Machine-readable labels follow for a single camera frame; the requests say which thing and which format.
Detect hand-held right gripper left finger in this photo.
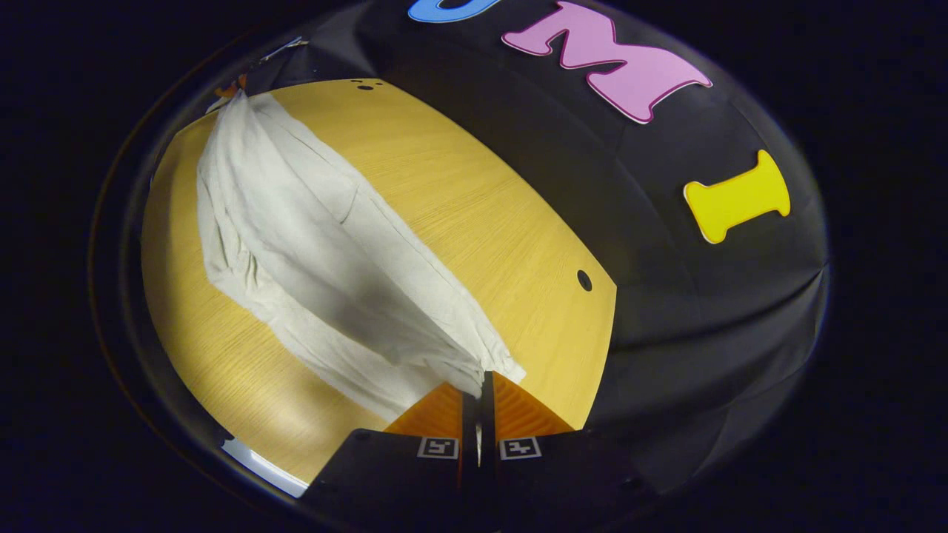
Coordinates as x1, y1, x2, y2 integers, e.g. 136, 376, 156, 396
299, 381, 481, 533

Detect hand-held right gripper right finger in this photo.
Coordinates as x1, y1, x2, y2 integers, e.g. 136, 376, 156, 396
478, 371, 654, 533

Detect white jeans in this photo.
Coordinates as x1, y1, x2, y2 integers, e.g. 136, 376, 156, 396
196, 90, 527, 423

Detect black backdrop cloth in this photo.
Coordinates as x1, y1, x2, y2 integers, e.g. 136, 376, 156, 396
244, 0, 831, 498

